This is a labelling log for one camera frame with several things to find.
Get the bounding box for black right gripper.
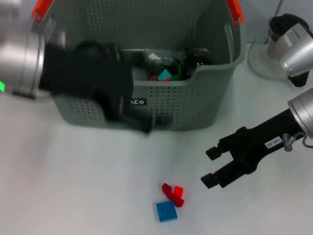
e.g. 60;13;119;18
201;109;306;189

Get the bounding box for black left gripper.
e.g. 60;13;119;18
39;40;172;135

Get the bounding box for teal toy brick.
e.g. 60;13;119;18
157;69;172;81

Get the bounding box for dark red toy brick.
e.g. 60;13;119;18
172;186;185;208
161;183;173;198

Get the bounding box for blue toy brick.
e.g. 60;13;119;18
156;200;179;223

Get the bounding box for grey perforated storage basket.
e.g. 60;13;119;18
30;0;246;132

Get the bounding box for glass teapot with black lid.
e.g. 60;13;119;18
247;14;311;88

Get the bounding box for right gripper cable with plug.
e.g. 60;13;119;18
283;132;313;151

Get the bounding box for orange basket handle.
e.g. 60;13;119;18
31;0;245;25

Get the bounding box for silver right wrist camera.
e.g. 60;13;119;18
266;23;313;76

